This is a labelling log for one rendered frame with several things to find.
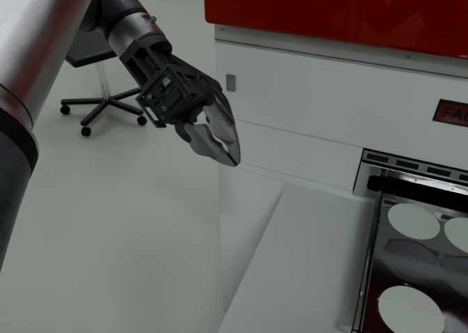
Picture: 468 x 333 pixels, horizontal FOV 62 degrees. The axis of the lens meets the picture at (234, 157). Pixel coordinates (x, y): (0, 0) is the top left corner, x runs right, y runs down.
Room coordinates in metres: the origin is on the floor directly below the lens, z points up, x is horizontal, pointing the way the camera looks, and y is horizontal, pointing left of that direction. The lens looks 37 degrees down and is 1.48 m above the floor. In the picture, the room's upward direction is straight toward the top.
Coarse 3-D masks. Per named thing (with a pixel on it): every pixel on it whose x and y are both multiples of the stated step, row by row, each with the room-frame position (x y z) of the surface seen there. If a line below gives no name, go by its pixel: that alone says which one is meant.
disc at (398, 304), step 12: (396, 288) 0.39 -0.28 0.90; (408, 288) 0.39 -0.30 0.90; (384, 300) 0.37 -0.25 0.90; (396, 300) 0.37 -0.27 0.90; (408, 300) 0.37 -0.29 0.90; (420, 300) 0.37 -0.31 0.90; (432, 300) 0.37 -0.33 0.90; (384, 312) 0.35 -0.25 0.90; (396, 312) 0.35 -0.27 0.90; (408, 312) 0.35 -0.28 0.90; (420, 312) 0.35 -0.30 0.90; (432, 312) 0.35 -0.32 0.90; (396, 324) 0.33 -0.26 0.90; (408, 324) 0.33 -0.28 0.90; (420, 324) 0.33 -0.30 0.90; (432, 324) 0.33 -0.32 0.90
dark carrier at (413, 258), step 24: (384, 216) 0.56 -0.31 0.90; (456, 216) 0.56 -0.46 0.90; (384, 240) 0.50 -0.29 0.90; (408, 240) 0.50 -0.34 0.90; (432, 240) 0.50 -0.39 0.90; (384, 264) 0.44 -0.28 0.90; (408, 264) 0.44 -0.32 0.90; (432, 264) 0.44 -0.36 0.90; (456, 264) 0.44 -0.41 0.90; (384, 288) 0.39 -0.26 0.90; (432, 288) 0.39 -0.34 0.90; (456, 288) 0.39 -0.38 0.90; (456, 312) 0.35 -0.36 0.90
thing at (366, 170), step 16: (368, 176) 0.68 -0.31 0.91; (384, 176) 0.67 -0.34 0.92; (400, 176) 0.65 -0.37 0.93; (416, 176) 0.64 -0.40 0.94; (432, 176) 0.64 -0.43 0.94; (368, 192) 0.68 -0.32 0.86; (384, 192) 0.67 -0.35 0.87; (448, 192) 0.62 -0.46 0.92; (464, 192) 0.61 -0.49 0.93; (448, 208) 0.61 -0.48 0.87
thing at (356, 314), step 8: (376, 192) 0.64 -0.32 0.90; (376, 200) 0.61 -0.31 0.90; (376, 208) 0.58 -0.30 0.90; (376, 216) 0.56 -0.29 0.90; (376, 224) 0.54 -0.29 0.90; (376, 232) 0.52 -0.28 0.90; (368, 240) 0.50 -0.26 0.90; (368, 248) 0.48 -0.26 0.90; (368, 256) 0.46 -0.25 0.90; (368, 264) 0.44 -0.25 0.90; (368, 272) 0.42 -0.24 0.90; (360, 280) 0.41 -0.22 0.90; (360, 288) 0.39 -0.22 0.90; (360, 296) 0.38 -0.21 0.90; (360, 304) 0.36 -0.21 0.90; (360, 312) 0.35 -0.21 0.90; (352, 320) 0.34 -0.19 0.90; (360, 320) 0.33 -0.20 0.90; (352, 328) 0.32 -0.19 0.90; (360, 328) 0.32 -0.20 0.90
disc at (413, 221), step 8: (392, 208) 0.59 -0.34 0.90; (400, 208) 0.59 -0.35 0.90; (408, 208) 0.59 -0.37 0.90; (416, 208) 0.59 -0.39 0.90; (424, 208) 0.59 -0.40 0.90; (392, 216) 0.56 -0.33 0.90; (400, 216) 0.56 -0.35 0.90; (408, 216) 0.56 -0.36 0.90; (416, 216) 0.56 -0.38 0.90; (424, 216) 0.56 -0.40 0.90; (432, 216) 0.56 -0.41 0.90; (392, 224) 0.54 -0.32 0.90; (400, 224) 0.54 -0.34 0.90; (408, 224) 0.54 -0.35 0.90; (416, 224) 0.54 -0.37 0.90; (424, 224) 0.54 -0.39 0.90; (432, 224) 0.54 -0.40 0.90; (400, 232) 0.52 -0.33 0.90; (408, 232) 0.52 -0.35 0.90; (416, 232) 0.52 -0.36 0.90; (424, 232) 0.52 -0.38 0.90; (432, 232) 0.52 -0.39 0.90
